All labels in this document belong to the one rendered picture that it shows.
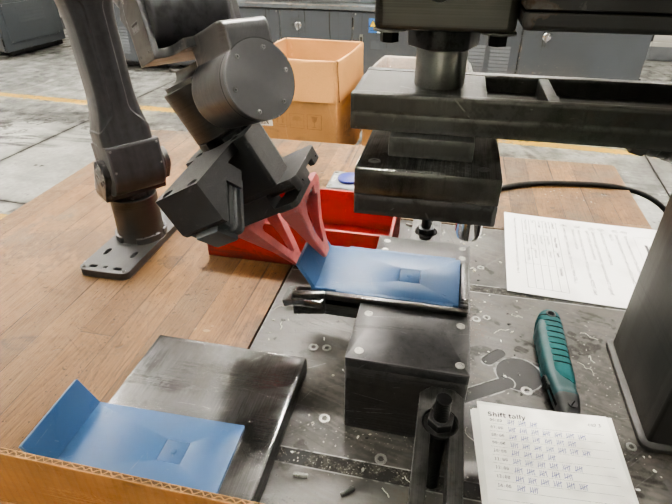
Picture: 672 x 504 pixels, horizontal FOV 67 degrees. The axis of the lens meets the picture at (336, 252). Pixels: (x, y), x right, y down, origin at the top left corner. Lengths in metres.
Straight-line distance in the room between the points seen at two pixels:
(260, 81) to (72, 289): 0.42
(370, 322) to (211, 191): 0.18
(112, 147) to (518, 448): 0.54
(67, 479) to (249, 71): 0.31
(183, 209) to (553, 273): 0.49
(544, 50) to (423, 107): 4.58
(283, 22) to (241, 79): 4.88
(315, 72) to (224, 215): 2.35
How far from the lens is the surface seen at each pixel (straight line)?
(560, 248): 0.78
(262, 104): 0.38
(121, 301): 0.67
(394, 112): 0.38
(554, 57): 4.96
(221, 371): 0.52
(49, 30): 7.73
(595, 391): 0.57
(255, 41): 0.39
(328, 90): 2.72
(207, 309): 0.63
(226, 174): 0.41
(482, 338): 0.59
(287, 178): 0.44
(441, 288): 0.50
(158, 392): 0.51
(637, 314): 0.57
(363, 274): 0.51
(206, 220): 0.40
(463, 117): 0.38
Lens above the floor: 1.28
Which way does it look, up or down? 32 degrees down
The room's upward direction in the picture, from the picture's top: straight up
